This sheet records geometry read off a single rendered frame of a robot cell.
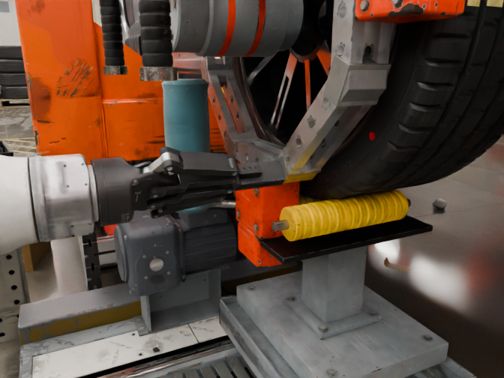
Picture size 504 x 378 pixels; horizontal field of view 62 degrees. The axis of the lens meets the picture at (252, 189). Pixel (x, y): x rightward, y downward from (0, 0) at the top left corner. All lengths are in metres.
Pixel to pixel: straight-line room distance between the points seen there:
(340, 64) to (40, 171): 0.36
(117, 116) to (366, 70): 0.74
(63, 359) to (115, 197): 0.78
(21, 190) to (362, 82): 0.39
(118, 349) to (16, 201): 0.79
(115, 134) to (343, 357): 0.75
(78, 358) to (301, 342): 0.56
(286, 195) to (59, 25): 0.66
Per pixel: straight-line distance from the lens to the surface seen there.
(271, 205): 0.76
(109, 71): 0.85
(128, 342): 1.21
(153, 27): 0.52
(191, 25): 0.67
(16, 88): 9.08
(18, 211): 0.46
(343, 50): 0.56
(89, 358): 1.18
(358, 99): 0.56
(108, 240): 1.33
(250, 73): 1.00
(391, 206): 0.81
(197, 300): 1.31
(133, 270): 1.04
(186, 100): 0.81
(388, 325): 1.01
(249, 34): 0.70
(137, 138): 1.15
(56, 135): 1.13
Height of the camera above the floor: 0.77
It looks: 16 degrees down
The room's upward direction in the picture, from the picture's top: straight up
